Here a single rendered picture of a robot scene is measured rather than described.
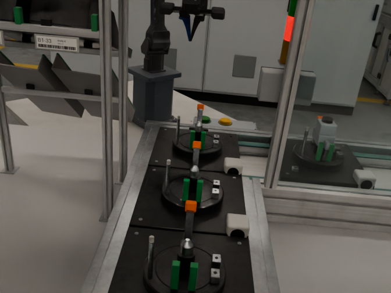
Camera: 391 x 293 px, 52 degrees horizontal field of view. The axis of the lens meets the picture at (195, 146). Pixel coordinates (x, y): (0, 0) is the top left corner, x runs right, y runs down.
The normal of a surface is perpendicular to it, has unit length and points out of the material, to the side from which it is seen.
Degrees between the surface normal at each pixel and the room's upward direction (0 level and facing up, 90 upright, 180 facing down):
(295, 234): 0
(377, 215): 90
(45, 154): 0
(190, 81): 90
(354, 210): 90
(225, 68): 90
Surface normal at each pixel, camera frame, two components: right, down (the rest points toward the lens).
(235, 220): 0.08, -0.89
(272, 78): -0.05, 0.45
